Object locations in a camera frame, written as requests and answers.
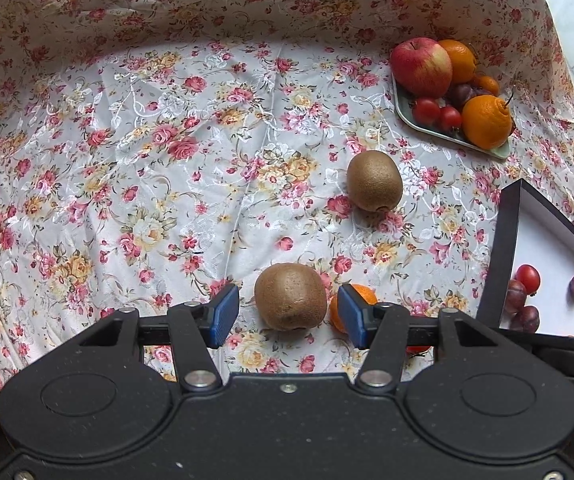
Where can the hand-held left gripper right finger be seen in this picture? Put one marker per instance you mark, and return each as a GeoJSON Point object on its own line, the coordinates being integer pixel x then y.
{"type": "Point", "coordinates": [354, 317]}

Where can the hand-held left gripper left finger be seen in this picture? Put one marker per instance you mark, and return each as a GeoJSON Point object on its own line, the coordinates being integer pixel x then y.
{"type": "Point", "coordinates": [224, 315]}

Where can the orange tangerine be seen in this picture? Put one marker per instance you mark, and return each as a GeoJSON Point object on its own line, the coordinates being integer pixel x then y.
{"type": "Point", "coordinates": [364, 294]}

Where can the brown kiwi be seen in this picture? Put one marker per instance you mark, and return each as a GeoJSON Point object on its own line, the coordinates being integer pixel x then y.
{"type": "Point", "coordinates": [289, 297]}
{"type": "Point", "coordinates": [374, 180]}

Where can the reddish purple plum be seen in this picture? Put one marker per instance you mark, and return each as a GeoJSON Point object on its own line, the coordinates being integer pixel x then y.
{"type": "Point", "coordinates": [527, 318]}
{"type": "Point", "coordinates": [515, 294]}

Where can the black box white inside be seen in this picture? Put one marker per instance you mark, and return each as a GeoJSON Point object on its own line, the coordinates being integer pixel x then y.
{"type": "Point", "coordinates": [552, 260]}

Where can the white shiny floral tablecloth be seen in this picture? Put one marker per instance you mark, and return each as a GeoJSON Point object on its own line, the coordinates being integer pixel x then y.
{"type": "Point", "coordinates": [192, 135]}

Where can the pale green tray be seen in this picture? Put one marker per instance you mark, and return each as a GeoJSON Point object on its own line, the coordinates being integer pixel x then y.
{"type": "Point", "coordinates": [407, 110]}

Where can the small red tomato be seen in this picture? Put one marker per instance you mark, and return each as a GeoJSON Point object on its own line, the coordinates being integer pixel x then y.
{"type": "Point", "coordinates": [427, 111]}
{"type": "Point", "coordinates": [450, 118]}

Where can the knobby orange with stem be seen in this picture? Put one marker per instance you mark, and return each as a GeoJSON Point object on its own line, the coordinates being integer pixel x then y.
{"type": "Point", "coordinates": [487, 122]}

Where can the dark purple plum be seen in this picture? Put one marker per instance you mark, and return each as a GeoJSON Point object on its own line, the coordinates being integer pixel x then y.
{"type": "Point", "coordinates": [479, 92]}

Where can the red apple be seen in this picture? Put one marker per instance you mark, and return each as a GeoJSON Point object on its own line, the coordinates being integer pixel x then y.
{"type": "Point", "coordinates": [422, 67]}

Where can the small tangerine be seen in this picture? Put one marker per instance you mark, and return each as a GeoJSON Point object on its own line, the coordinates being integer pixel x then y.
{"type": "Point", "coordinates": [488, 85]}

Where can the large round orange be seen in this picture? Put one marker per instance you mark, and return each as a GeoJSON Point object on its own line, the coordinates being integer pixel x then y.
{"type": "Point", "coordinates": [461, 60]}

